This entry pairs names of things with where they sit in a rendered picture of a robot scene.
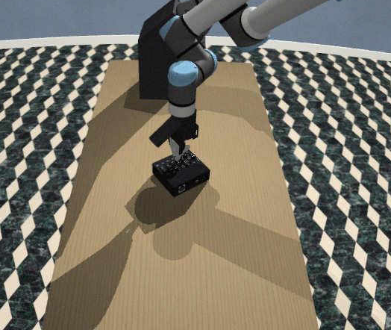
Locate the black lighting desk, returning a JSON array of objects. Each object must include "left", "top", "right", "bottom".
[{"left": 152, "top": 150, "right": 210, "bottom": 197}]

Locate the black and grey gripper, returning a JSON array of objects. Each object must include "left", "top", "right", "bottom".
[{"left": 168, "top": 109, "right": 198, "bottom": 161}]

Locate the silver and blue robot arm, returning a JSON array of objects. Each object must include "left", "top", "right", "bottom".
[{"left": 149, "top": 0, "right": 329, "bottom": 147}]

